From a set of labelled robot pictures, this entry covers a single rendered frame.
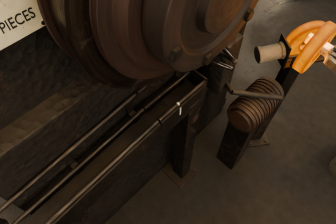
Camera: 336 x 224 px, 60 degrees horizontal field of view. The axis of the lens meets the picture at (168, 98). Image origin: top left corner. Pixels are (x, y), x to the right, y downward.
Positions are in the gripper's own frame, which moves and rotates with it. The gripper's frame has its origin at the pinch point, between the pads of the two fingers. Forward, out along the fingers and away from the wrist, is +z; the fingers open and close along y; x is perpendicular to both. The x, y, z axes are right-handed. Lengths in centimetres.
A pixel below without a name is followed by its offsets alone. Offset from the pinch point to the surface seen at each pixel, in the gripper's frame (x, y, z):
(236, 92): -24.7, -11.4, 11.7
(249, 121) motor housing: -34.0, -11.4, 3.1
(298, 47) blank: -14.9, 11.5, 6.1
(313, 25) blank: -6.5, 13.8, 6.2
